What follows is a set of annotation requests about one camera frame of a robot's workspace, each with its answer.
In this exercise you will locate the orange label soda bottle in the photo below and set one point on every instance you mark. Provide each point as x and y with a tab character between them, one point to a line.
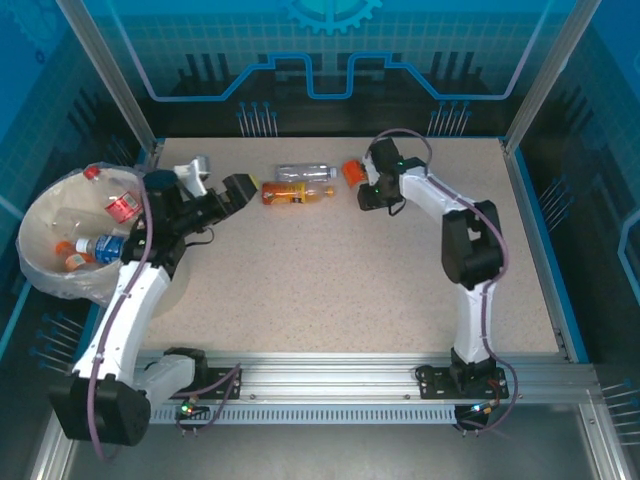
351	173

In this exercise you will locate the clear bottle red label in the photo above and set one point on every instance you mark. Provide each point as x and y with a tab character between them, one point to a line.
122	207

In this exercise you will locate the clear bottle blue label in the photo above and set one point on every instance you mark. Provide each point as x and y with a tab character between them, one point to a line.
107	248

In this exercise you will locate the large clear bottle white label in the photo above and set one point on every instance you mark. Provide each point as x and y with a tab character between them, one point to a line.
75	221

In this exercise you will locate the small bottle orange cap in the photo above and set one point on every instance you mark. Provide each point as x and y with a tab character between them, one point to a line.
75	260

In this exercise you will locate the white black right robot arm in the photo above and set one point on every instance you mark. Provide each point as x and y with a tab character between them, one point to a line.
475	325

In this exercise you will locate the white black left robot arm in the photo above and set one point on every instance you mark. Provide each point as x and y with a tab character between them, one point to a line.
120	320

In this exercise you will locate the white plastic bin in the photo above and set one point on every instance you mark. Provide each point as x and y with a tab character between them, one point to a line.
42	222

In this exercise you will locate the clear plastic bin liner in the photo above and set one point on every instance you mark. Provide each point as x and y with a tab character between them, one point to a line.
60	295

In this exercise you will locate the orange juice bottle yellow cap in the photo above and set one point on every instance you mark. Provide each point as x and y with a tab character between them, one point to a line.
285	192

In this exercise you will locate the clear ribbed plastic bottle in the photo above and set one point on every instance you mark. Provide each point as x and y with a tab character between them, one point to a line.
305	172

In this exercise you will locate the small LED circuit board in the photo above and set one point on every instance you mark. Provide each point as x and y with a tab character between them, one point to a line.
187	407
480	407

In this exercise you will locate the aluminium table side rail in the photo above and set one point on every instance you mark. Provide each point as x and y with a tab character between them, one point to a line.
515	175

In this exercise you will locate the aluminium frame post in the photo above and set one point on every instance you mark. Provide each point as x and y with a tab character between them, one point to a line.
550	75
112	75

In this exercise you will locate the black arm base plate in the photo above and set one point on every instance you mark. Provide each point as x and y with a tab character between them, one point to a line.
225	382
432	385

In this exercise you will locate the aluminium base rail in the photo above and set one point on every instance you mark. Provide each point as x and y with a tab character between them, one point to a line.
325	375

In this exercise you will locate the aluminium frame beam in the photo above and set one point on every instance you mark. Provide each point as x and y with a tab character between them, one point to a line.
50	455
600	440

